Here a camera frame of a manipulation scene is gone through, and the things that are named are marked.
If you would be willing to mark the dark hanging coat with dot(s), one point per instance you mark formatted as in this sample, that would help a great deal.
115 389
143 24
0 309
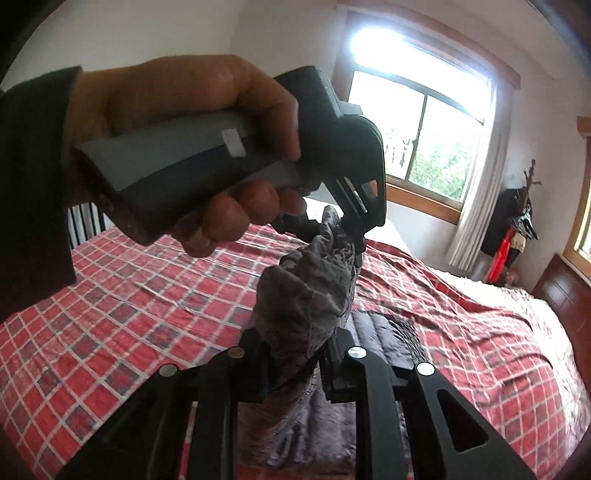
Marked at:
501 217

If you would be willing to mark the small stuffed toy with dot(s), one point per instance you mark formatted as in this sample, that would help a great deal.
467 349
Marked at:
511 278

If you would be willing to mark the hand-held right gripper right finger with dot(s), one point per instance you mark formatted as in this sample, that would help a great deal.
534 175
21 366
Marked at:
344 364

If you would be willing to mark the white bed sheet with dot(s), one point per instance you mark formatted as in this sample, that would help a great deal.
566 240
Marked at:
392 240

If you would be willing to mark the grey quilted jacket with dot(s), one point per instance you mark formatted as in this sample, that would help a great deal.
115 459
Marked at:
304 286

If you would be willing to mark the dark wooden headboard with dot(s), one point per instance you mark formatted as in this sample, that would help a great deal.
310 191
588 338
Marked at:
563 290

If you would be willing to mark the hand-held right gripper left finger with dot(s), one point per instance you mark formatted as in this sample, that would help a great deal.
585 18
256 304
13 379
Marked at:
231 383

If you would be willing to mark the red hanging bag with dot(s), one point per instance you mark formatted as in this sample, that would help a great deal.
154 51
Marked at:
501 263

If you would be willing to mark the wooden coat rack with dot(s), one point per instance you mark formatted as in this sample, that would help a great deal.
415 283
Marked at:
528 184

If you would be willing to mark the white curtain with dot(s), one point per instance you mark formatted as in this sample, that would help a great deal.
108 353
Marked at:
480 207

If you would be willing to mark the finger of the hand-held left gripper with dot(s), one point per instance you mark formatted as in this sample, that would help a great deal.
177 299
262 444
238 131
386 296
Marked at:
361 240
295 226

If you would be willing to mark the pale printed quilt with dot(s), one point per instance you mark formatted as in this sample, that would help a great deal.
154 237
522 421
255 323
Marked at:
508 295

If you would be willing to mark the black metal chair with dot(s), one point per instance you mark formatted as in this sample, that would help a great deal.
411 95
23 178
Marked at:
76 221

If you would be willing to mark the small wooden frame window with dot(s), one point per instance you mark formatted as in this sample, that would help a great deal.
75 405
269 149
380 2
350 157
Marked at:
582 221

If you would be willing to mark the large wooden frame window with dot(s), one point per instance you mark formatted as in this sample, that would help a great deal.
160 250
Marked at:
415 196

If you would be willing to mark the red plaid blanket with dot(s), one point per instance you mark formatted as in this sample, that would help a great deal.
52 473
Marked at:
138 300

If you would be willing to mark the person's left hand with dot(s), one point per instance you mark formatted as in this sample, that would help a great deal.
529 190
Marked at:
184 92

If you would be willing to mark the black clothes hanger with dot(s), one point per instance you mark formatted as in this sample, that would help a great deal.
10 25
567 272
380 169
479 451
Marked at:
526 228

